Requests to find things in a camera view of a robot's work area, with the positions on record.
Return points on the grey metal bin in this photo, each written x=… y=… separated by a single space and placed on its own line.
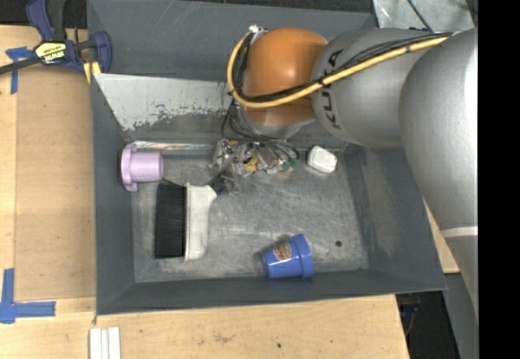
x=284 y=211

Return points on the clear shiny plastic tube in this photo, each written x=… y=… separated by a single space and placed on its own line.
x=178 y=147

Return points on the white rounded plastic block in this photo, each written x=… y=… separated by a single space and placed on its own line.
x=321 y=159

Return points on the black bristle white brush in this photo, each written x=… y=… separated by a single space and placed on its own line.
x=195 y=223

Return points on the lilac plastic cup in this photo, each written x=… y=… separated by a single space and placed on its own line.
x=142 y=166

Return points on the blue plastic cup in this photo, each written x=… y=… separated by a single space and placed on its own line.
x=290 y=258

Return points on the brown cardboard board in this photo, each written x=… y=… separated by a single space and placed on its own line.
x=53 y=187

